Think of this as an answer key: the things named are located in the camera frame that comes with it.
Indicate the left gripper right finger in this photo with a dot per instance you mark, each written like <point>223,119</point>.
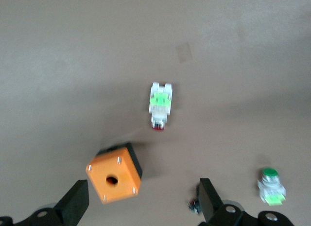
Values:
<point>211,204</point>

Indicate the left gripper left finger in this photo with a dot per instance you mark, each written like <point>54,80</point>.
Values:
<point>70,206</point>

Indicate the red push button switch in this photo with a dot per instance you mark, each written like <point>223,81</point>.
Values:
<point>160,102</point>

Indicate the black rectangular white-faced button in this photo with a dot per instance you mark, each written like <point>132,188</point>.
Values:
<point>193,206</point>

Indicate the brown tape patch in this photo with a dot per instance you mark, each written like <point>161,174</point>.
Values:
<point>184,52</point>

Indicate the green push button switch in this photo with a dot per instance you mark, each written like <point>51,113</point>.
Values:
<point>269,187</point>

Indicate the orange button enclosure box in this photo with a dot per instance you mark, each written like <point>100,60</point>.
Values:
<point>121,170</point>

